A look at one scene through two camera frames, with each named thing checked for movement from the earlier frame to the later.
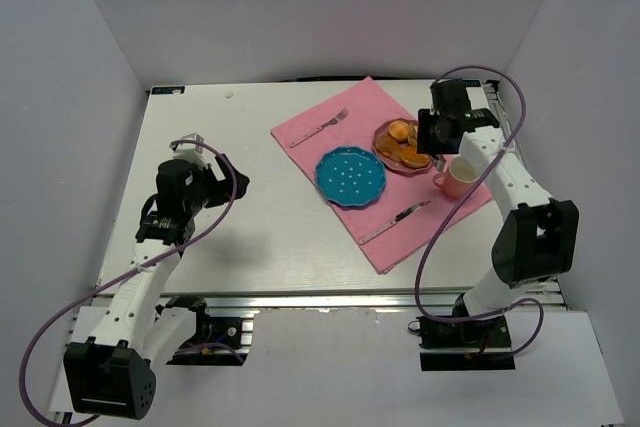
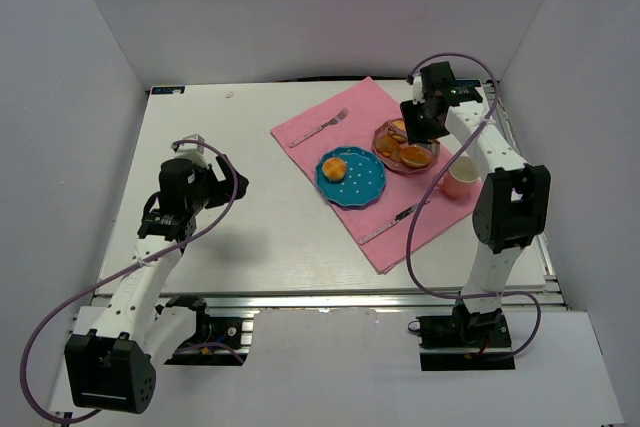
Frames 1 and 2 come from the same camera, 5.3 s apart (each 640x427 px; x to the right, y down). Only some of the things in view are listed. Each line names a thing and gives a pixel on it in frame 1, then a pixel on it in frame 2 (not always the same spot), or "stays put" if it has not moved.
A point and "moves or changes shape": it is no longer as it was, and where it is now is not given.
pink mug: [463, 173] stays put
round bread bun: [398, 129] → [334, 169]
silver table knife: [399, 216] stays put
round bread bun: [412, 137] moves or changes shape
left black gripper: [218, 180] stays put
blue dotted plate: [350, 176] stays put
